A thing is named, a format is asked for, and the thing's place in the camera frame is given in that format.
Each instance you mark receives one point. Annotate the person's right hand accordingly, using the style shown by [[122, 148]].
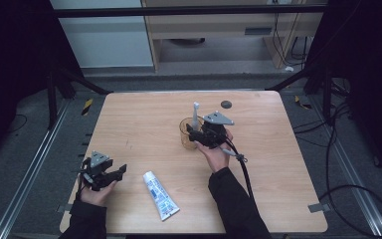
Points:
[[217, 157]]

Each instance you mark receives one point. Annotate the person's left hand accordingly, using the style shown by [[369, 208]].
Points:
[[96, 198]]

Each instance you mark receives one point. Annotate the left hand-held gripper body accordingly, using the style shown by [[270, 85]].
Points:
[[96, 166]]

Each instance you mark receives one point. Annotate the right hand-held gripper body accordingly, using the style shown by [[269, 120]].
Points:
[[215, 132]]

